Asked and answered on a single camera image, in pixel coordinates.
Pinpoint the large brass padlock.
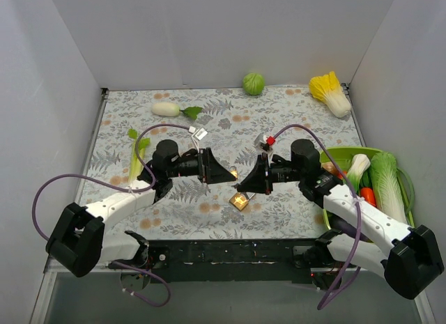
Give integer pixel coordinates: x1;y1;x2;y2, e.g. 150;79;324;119
229;192;256;211

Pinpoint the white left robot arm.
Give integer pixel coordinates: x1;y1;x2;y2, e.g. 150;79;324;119
46;139;236;277

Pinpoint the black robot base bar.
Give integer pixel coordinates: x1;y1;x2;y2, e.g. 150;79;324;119
107;233;349;285

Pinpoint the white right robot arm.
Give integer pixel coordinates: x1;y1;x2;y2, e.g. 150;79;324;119
236;139;445;300

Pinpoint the small brass padlock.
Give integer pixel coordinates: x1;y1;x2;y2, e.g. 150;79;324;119
229;166;238;178

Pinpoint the floral table mat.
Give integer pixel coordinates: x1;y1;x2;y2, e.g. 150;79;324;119
77;86;360;240

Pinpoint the brown toy onion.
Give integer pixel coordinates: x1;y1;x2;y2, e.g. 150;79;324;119
321;162;339;176

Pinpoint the green toy celery stalk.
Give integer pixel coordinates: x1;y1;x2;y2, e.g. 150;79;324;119
128;128;151;184

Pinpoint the white toy radish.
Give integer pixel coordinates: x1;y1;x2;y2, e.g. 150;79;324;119
151;102;203;121

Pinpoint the green plastic basket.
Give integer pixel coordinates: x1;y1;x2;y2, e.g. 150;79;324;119
328;146;415;227

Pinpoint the purple toy eggplant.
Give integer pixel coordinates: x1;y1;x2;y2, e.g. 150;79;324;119
329;215;357;238

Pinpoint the toy bok choy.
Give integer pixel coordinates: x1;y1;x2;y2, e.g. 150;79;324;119
346;154;371;194

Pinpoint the orange toy carrot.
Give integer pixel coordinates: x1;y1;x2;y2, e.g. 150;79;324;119
360;187;376;207

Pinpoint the yellow toy napa cabbage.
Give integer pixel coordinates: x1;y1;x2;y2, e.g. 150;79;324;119
309;71;351;118

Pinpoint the green toy napa cabbage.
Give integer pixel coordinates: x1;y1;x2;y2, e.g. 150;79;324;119
369;151;407;223

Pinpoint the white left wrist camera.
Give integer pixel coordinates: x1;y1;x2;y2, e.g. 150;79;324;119
188;126;208;151

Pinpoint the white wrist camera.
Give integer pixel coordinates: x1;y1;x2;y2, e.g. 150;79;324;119
188;126;208;151
254;134;274;160

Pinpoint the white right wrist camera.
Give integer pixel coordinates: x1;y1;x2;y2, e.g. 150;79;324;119
254;134;274;160

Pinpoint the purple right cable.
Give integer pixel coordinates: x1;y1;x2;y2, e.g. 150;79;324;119
271;123;363;310

